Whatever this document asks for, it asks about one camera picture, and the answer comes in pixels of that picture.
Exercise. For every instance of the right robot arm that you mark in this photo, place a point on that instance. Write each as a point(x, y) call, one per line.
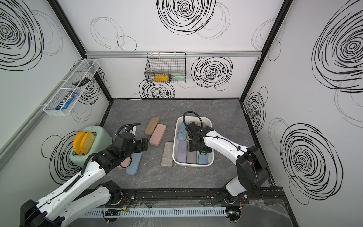
point(251, 165)

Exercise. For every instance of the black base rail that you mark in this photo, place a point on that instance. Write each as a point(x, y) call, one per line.
point(212, 195)

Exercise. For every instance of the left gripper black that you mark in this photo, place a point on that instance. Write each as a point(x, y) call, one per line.
point(141, 148)

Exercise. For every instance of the grey fabric glasses case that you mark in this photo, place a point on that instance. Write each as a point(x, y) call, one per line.
point(192, 157)

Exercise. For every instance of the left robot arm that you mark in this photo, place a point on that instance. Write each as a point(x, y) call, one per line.
point(64, 205)

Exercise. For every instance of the white slotted cable duct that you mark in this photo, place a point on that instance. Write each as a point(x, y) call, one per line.
point(157, 212)

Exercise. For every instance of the white plastic storage tray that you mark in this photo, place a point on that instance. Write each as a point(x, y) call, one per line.
point(186, 120)

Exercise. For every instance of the light blue glasses case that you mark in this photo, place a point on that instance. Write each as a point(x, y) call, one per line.
point(203, 159)
point(182, 132)
point(133, 168)

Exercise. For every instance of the mint green toaster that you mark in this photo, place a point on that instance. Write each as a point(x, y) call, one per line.
point(102, 141)

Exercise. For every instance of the purple fabric glasses case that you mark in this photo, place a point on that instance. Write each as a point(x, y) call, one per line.
point(181, 155)

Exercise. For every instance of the aluminium wall rail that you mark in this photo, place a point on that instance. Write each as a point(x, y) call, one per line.
point(21, 134)
point(173, 54)

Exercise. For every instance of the aluminium wall rail back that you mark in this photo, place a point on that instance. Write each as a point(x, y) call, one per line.
point(173, 54)

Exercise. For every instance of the tan fabric glasses case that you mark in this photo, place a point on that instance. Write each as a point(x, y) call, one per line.
point(152, 126)

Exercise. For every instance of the orange toast slice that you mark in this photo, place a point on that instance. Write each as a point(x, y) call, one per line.
point(87, 142)
point(77, 141)

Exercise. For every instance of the black wire wall basket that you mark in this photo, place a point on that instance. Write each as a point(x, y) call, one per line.
point(164, 65)

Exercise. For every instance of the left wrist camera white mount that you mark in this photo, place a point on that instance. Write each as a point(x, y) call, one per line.
point(130, 131)

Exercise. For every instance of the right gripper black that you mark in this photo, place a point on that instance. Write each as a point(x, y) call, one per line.
point(192, 146)

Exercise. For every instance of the aluminium wall rail left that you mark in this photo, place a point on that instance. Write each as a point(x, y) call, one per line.
point(21, 134)

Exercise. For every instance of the pink glasses case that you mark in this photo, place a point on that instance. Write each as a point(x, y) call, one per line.
point(125, 163)
point(157, 135)

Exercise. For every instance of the black remote on shelf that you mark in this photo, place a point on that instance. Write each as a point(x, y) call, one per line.
point(81, 83)

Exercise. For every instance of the blue candy packet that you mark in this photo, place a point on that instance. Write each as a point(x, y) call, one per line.
point(67, 100)

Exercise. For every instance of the left orange toast slice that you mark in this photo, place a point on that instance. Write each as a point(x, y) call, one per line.
point(77, 141)

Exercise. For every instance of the white wire wall shelf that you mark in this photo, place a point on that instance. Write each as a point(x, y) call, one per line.
point(87, 95)

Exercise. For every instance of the right orange toast slice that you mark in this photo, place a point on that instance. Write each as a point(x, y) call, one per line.
point(87, 142)

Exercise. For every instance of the yellow item in basket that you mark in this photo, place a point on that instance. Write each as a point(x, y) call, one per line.
point(162, 78)

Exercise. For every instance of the green item in basket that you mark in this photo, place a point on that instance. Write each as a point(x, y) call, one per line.
point(178, 78)

